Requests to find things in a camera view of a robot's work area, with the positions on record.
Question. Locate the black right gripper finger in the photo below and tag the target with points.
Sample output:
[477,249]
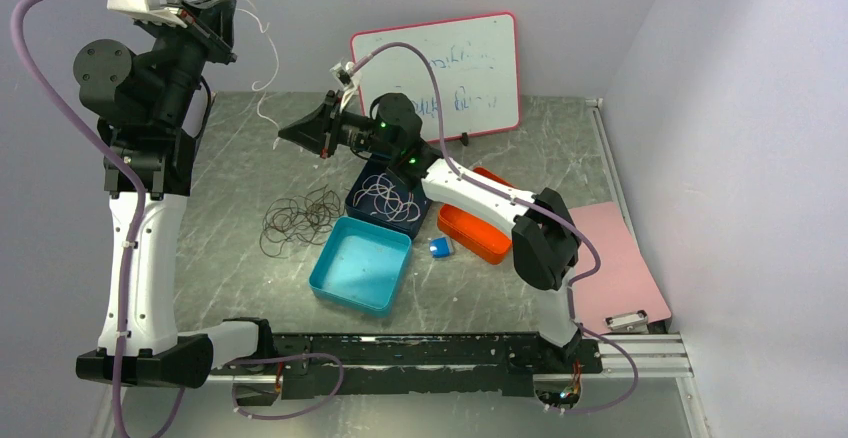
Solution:
[314,140]
[316,123]

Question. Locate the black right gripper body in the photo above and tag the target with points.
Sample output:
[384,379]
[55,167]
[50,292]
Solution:
[357,132]

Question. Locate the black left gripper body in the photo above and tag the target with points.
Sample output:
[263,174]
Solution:
[180,55]

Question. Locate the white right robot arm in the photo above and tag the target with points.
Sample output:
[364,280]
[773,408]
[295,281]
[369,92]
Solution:
[544,245]

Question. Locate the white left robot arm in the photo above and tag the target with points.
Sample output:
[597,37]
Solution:
[148,176]

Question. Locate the dark blue square tray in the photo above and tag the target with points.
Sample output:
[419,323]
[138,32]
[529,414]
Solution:
[377,198]

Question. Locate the pink-framed whiteboard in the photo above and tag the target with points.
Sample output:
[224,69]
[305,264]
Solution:
[475,62]

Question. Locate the small blue white object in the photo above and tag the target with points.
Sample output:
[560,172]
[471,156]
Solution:
[441,247]

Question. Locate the teal square tray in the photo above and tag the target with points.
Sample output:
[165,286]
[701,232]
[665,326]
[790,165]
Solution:
[361,266]

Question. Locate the orange square tray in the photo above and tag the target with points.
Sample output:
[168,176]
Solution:
[474,234]

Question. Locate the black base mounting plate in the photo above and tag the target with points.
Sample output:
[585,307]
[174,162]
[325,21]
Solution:
[511,363]

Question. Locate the pink clipboard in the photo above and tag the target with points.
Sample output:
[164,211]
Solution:
[624,284]

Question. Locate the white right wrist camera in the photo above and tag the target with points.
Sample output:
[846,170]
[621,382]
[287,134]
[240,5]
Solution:
[348,78]

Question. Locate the aluminium frame rail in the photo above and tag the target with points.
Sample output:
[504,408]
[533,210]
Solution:
[631,358]

